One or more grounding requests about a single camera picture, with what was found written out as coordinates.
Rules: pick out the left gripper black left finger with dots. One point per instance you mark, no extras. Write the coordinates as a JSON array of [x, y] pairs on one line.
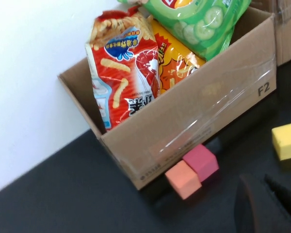
[[257, 211]]

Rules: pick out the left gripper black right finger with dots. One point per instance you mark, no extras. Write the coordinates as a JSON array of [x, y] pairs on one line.
[[287, 196]]

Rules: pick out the green Lay's chips bag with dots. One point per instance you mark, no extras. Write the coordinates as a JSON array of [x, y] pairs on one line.
[[201, 29]]

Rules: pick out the orange-yellow snack bag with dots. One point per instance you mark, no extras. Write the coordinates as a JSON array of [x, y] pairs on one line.
[[174, 63]]

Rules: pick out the yellow foam cube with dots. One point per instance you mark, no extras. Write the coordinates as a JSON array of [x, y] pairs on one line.
[[287, 143]]

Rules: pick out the pink foam cube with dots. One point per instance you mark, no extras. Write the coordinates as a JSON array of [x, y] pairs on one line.
[[201, 162]]

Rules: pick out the orange foam cube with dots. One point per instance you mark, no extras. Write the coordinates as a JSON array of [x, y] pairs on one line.
[[184, 180]]

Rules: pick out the cardboard box with F2 print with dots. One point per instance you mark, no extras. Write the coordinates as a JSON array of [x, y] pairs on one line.
[[184, 116]]

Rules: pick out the cardboard box with handwritten label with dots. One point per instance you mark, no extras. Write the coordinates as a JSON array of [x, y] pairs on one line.
[[288, 36]]

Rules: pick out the red shrimp cracker bag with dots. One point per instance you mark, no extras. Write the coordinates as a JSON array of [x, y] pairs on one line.
[[116, 72]]

